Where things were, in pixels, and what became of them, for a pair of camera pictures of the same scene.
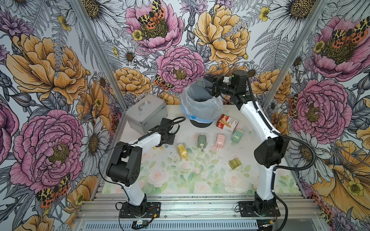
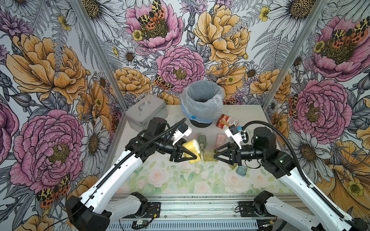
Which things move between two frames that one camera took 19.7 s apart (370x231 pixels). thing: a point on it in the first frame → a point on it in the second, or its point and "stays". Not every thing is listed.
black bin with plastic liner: [199, 104] stays
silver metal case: [145, 115] stays
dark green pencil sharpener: [202, 141] stays
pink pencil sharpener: [219, 142] stays
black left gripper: [171, 139] → [177, 151]
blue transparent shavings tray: [207, 84] → [242, 170]
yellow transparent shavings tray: [234, 163] stays
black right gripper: [218, 79] → [234, 154]
